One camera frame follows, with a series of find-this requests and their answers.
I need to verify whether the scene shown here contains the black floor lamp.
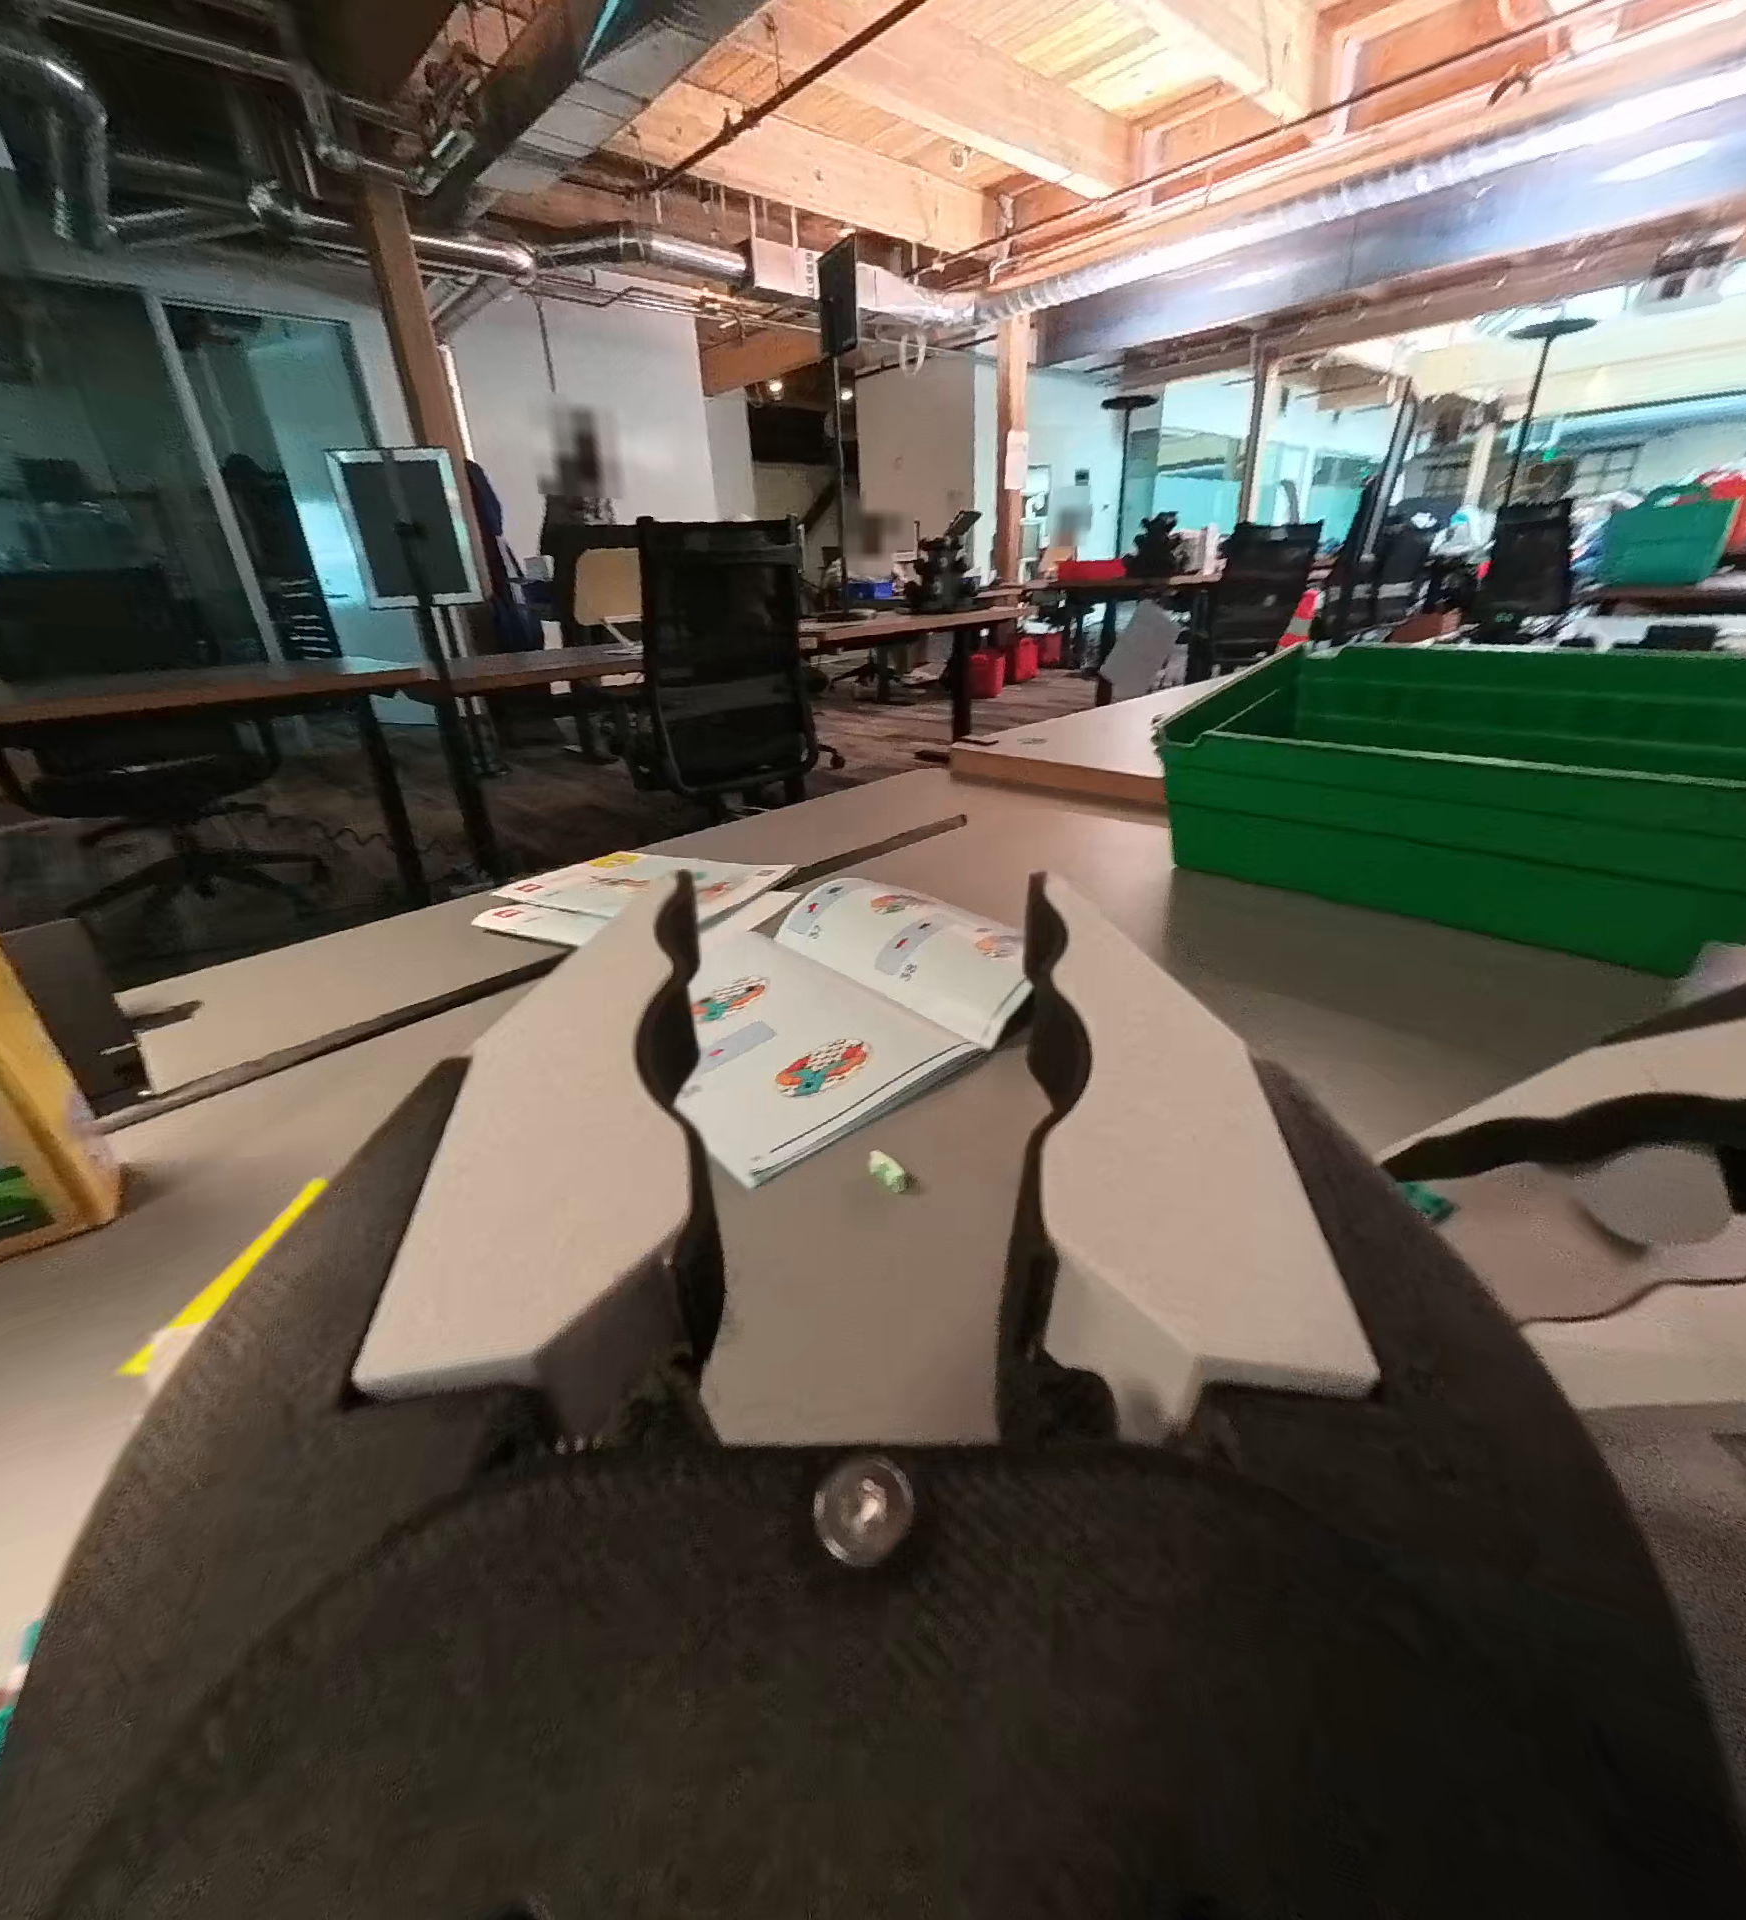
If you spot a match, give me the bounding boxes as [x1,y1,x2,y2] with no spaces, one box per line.
[1507,310,1599,515]

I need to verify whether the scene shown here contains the dark wooden desk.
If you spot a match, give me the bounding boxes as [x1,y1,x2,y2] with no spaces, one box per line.
[0,655,504,908]

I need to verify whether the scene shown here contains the green tote bag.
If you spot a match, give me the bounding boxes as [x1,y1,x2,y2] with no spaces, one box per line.
[1599,487,1744,590]

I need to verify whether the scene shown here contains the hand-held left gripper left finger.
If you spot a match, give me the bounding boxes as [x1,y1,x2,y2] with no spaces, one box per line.
[352,871,736,1446]

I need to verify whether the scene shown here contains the closed lego instruction booklet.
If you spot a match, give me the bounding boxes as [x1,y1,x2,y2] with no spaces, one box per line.
[472,853,796,951]

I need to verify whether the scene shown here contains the open lego instruction booklet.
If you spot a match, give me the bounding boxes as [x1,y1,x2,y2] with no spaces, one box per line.
[677,877,1034,1190]

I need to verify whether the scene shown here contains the green plastic bin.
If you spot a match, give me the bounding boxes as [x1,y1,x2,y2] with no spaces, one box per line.
[1165,803,1746,979]
[1156,645,1746,844]

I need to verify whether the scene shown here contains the corrugated metal ventilation duct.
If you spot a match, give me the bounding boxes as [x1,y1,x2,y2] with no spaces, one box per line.
[409,225,754,296]

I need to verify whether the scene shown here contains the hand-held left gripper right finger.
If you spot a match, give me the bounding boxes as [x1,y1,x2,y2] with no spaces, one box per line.
[1007,874,1381,1446]

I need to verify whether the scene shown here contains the black mesh office chair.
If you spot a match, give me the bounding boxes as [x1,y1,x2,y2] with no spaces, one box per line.
[631,516,826,820]

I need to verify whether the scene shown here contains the yellow tape strip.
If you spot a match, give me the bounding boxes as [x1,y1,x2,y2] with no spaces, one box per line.
[117,1176,333,1380]

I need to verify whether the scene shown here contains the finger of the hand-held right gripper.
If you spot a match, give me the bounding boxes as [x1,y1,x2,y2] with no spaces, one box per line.
[1381,1005,1746,1190]
[1412,1148,1746,1329]

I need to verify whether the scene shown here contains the red storage bins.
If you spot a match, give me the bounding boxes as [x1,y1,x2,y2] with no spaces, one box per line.
[963,629,1069,702]

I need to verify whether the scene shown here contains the light wooden table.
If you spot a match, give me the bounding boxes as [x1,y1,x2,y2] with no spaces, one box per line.
[950,676,1191,813]

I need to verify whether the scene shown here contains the long wooden desk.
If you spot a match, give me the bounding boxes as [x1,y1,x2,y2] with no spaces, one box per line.
[422,604,1034,749]

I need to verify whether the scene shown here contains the screen on floor stand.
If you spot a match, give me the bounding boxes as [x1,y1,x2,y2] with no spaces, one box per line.
[325,445,504,903]

